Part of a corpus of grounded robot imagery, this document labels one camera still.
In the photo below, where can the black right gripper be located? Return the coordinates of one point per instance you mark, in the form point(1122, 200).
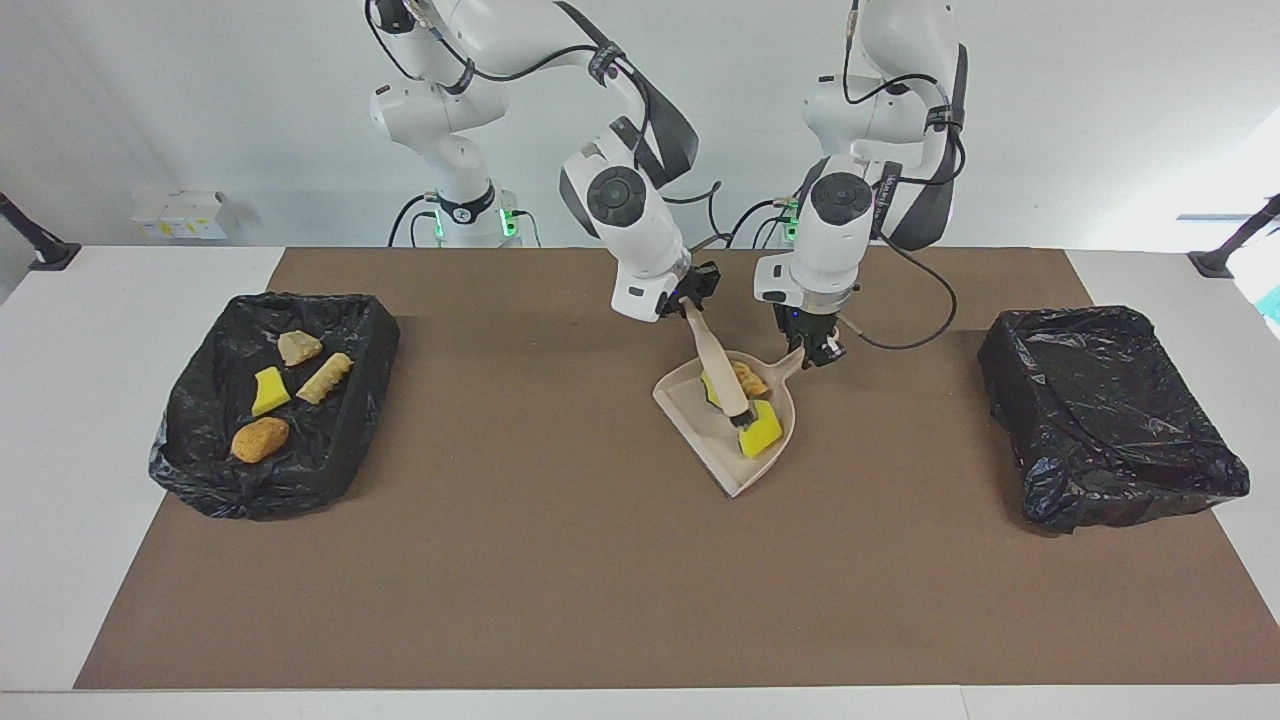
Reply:
point(700, 282)

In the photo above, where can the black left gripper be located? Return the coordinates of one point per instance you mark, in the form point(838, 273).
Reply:
point(808, 320)

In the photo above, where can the pale bread chunk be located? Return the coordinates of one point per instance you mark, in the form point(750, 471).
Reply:
point(752, 380)

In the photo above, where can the beige hand brush black bristles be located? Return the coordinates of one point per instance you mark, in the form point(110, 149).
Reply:
point(720, 365)

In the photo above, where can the notched yellow sponge piece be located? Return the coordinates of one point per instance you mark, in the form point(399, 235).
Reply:
point(762, 432)

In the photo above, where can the beige plastic dustpan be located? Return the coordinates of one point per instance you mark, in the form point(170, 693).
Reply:
point(700, 440)

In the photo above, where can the striped orange bread piece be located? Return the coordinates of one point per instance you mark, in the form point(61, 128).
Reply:
point(325, 378)

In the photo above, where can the pale cracker chunk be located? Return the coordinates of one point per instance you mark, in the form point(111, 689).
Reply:
point(299, 347)

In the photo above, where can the brown bread roll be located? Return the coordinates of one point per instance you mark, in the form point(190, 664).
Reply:
point(260, 440)

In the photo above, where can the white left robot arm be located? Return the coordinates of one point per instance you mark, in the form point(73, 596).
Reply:
point(840, 230)

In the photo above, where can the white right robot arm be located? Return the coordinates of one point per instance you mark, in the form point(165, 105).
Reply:
point(640, 220)

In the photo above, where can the black bag lined bin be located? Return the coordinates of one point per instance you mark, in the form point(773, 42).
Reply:
point(1100, 420)
point(200, 420)

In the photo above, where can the brown table mat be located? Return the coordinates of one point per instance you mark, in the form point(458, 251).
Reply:
point(600, 620)

